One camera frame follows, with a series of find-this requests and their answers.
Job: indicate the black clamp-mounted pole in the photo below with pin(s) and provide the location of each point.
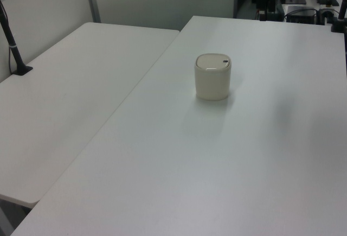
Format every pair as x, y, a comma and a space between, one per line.
341, 16

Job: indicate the white and black device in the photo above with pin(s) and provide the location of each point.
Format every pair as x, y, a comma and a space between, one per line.
326, 13

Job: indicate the black electronics box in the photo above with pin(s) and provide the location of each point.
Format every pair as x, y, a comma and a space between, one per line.
301, 15

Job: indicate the beige trash bin lid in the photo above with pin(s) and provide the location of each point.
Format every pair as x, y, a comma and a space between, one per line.
211, 62

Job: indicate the beige desktop trash bin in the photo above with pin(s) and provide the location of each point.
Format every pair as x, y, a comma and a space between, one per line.
212, 84

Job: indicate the black camera stand pole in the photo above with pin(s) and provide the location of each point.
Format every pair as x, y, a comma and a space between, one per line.
12, 43

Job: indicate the white side table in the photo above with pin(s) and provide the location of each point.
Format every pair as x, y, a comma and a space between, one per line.
67, 97

